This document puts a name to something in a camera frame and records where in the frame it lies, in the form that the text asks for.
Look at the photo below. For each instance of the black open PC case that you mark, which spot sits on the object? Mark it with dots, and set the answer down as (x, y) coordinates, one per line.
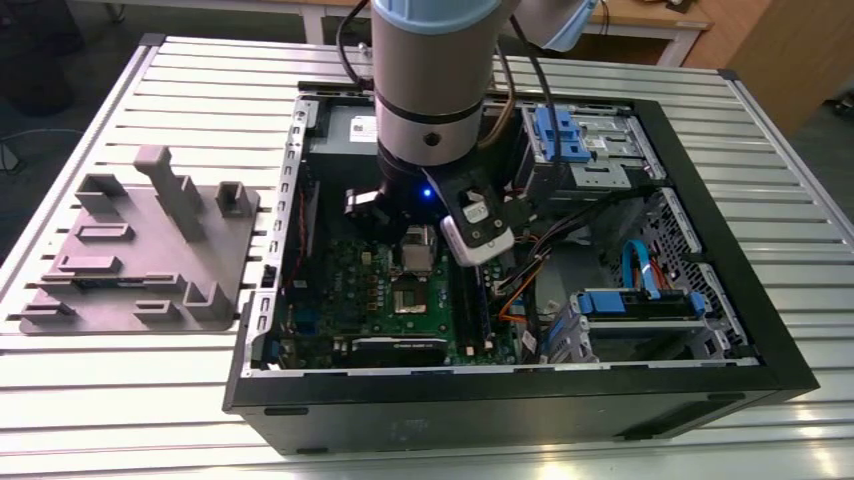
(467, 415)

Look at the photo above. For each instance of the wooden cabinet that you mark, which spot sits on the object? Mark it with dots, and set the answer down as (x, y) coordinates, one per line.
(787, 50)

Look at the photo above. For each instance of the silver disk bay cage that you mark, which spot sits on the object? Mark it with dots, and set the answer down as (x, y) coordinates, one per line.
(640, 326)

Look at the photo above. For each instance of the green motherboard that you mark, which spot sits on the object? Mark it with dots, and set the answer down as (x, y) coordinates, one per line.
(353, 325)

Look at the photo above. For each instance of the black graphics card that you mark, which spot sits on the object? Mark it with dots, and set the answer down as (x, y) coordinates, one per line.
(400, 350)

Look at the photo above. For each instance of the grey power supply unit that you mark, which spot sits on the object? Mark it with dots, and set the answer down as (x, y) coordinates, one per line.
(340, 165)

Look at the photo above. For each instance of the blue board connector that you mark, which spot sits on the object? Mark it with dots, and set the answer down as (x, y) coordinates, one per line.
(307, 321)

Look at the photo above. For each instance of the blue rear port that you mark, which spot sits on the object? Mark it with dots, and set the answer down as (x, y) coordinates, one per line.
(272, 350)

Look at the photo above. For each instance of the silver optical drive cage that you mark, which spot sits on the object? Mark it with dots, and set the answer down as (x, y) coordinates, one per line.
(600, 175)

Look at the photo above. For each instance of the silver CPU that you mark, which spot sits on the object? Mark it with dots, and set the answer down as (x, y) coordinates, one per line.
(419, 250)

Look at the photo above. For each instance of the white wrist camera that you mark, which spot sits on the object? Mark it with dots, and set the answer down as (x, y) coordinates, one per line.
(480, 240)

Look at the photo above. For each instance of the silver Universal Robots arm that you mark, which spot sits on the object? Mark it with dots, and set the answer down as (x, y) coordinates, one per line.
(434, 75)

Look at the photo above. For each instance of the grey parts rack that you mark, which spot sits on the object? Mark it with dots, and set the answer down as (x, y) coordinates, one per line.
(167, 260)

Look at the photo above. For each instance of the blue plastic drive latch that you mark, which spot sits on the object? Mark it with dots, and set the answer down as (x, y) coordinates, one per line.
(567, 140)

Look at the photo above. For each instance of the wooden desk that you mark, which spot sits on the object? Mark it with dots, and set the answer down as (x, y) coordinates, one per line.
(640, 19)

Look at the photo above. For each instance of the RAM stick in rack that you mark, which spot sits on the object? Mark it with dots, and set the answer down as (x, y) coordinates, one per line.
(109, 283)

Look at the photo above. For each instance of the hard disk in blue carrier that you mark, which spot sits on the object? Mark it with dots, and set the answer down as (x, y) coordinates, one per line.
(603, 303)

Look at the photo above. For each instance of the CPU socket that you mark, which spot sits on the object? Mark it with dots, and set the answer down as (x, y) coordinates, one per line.
(410, 297)

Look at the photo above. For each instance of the black table corner cap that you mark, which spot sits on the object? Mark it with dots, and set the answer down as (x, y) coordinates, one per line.
(152, 39)
(728, 75)

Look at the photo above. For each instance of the black RAM slot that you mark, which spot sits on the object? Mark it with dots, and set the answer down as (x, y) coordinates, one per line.
(470, 315)
(463, 315)
(478, 315)

